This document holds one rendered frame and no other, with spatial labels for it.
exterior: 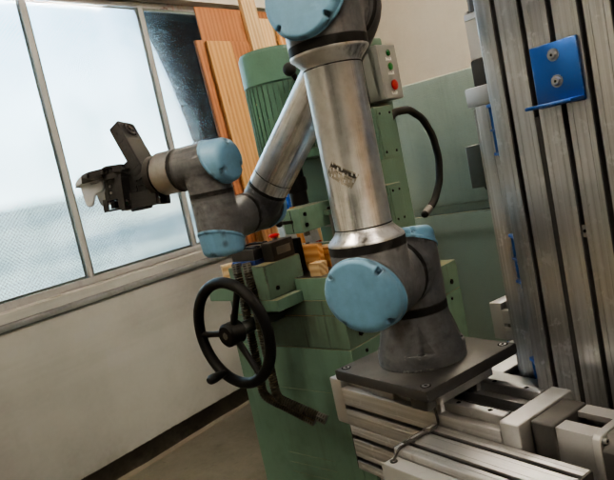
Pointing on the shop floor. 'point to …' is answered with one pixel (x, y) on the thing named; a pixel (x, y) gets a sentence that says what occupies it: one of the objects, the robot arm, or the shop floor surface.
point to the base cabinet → (305, 384)
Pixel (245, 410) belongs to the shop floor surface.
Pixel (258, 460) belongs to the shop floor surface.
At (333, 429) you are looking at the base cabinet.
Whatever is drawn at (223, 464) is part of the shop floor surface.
